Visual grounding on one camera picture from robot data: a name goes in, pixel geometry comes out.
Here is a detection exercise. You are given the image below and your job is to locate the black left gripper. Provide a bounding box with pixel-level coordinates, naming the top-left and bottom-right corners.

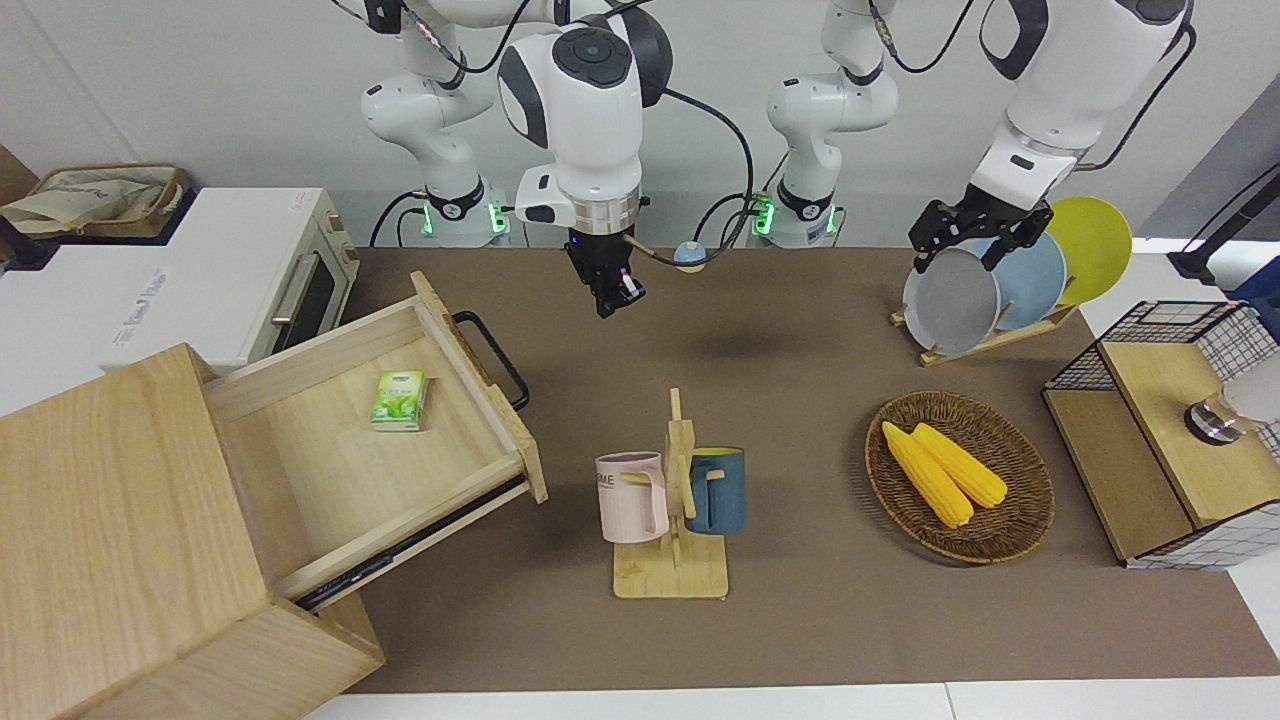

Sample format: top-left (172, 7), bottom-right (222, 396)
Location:
top-left (908, 190), bottom-right (1053, 273)

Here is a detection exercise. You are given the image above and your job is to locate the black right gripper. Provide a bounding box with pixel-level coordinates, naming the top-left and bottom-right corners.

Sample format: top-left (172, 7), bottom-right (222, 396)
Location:
top-left (565, 230), bottom-right (646, 319)

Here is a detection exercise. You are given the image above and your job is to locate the wooden drawer with black handle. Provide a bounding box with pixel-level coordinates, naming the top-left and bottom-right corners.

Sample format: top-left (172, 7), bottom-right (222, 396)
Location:
top-left (205, 270), bottom-right (549, 613)

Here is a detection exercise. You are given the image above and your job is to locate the grey plate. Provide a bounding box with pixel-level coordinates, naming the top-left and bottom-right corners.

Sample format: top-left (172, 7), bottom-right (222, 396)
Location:
top-left (902, 247), bottom-right (1001, 356)

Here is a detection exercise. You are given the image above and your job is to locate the light blue plate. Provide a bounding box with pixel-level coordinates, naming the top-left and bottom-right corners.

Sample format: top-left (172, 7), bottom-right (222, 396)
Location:
top-left (975, 232), bottom-right (1069, 331)

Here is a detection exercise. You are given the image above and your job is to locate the wooden plate rack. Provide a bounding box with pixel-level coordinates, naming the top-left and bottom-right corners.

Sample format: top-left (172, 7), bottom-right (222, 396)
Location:
top-left (890, 300), bottom-right (1079, 368)

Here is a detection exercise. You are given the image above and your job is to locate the yellow plate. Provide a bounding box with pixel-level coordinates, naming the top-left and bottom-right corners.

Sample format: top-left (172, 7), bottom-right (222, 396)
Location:
top-left (1045, 196), bottom-right (1133, 306)

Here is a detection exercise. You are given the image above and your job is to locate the pink mug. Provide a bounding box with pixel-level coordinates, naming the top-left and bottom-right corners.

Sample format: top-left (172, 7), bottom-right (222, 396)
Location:
top-left (595, 452), bottom-right (671, 544)

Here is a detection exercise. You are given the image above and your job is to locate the yellow corn cob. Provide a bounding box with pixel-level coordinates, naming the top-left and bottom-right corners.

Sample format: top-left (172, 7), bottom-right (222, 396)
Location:
top-left (912, 423), bottom-right (1009, 509)
top-left (881, 421), bottom-right (974, 529)

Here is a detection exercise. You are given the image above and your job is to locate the dark blue mug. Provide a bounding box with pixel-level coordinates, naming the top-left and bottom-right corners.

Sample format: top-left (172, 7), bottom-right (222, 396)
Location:
top-left (685, 447), bottom-right (747, 536)

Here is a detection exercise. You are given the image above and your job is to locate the green tissue pack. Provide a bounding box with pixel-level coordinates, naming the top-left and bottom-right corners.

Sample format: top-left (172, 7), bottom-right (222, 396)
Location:
top-left (370, 370), bottom-right (429, 433)

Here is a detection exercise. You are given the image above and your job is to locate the brown wicker basket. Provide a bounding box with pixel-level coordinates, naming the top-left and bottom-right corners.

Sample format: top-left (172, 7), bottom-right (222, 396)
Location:
top-left (865, 390), bottom-right (1056, 566)

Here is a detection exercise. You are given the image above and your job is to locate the wooden mug tree stand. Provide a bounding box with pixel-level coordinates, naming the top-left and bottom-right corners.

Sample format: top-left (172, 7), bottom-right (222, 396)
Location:
top-left (612, 388), bottom-right (731, 601)

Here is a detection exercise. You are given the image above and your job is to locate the brown table mat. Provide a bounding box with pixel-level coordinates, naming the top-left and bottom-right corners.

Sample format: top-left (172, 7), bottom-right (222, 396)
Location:
top-left (340, 247), bottom-right (1280, 696)

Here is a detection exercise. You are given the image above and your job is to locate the white toaster oven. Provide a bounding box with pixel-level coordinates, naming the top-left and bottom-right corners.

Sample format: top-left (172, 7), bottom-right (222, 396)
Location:
top-left (0, 187), bottom-right (361, 416)

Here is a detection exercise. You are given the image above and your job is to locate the beige canvas tote bag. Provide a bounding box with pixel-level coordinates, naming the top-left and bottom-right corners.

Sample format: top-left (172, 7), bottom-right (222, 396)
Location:
top-left (0, 165), bottom-right (191, 241)

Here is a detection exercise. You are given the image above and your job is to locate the light wooden cabinet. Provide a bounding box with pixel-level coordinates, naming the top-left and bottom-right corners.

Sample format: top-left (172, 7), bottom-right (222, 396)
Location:
top-left (0, 343), bottom-right (386, 720)

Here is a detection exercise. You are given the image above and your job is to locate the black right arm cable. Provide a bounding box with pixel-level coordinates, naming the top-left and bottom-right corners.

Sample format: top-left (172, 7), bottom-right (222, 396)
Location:
top-left (625, 85), bottom-right (754, 269)

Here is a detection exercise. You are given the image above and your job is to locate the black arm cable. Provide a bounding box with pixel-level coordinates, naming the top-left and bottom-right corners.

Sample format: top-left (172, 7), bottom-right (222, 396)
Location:
top-left (625, 85), bottom-right (754, 269)
top-left (1075, 20), bottom-right (1197, 171)

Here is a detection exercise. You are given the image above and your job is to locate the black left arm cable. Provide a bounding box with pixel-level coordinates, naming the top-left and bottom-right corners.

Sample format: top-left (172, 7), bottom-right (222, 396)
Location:
top-left (1075, 20), bottom-right (1197, 171)

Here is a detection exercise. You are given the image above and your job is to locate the wire grid shelf box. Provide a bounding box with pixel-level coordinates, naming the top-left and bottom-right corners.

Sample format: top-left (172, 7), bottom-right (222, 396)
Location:
top-left (1042, 300), bottom-right (1280, 571)

